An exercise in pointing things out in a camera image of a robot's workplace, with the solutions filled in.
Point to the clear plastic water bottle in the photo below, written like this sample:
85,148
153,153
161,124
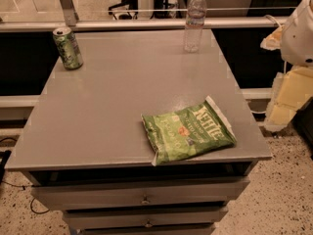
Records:
193,25

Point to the grey drawer cabinet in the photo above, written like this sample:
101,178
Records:
86,127

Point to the middle grey drawer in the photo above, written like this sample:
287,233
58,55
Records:
144,218

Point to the top grey drawer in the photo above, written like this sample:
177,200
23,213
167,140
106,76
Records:
140,194

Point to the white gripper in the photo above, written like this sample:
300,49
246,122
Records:
299,36

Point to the green Kettle chips bag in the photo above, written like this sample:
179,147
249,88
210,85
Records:
187,133

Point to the green soda can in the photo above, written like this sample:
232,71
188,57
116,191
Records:
68,48

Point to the grey drawer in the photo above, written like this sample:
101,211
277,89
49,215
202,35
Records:
188,229
140,194
144,218

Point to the bottom grey drawer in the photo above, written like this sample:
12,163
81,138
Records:
188,229

